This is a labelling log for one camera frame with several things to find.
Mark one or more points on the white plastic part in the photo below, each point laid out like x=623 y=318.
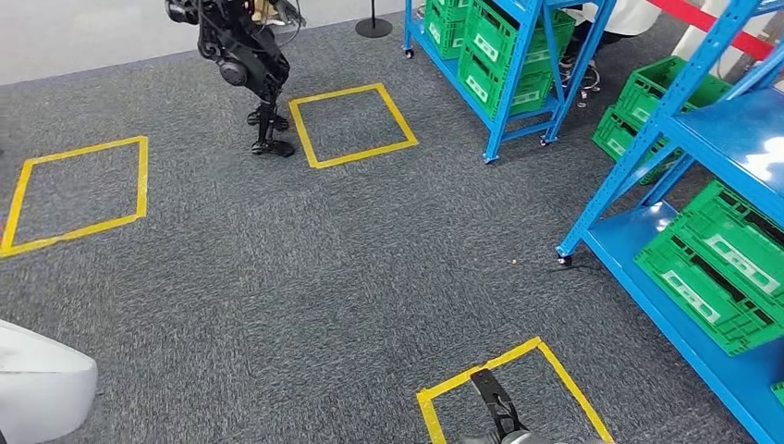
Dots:
x=37 y=386

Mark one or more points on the blue metal shelf rack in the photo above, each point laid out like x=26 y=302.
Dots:
x=735 y=135
x=516 y=73

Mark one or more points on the black legged humanoid robot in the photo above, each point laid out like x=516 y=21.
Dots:
x=251 y=58

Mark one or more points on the wheeled chair base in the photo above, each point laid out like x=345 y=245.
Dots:
x=588 y=80

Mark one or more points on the person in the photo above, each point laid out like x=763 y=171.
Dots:
x=625 y=15

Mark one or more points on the red barrier belt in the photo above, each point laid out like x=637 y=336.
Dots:
x=704 y=21

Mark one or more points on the black round-base post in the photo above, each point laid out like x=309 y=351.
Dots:
x=373 y=27

